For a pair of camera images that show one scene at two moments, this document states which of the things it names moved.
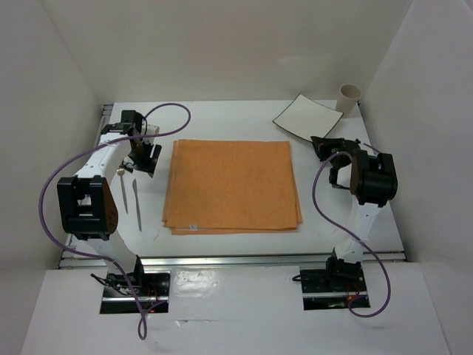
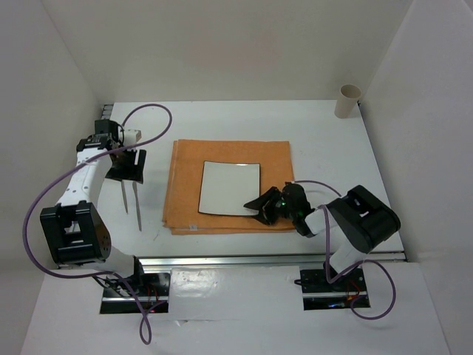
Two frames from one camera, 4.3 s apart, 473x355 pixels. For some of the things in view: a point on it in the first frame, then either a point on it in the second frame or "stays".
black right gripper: x=321 y=144 → x=267 y=215
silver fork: x=120 y=171 stays
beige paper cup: x=347 y=100 stays
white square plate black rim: x=307 y=117 → x=226 y=187
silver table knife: x=135 y=191 stays
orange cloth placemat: x=230 y=186 stays
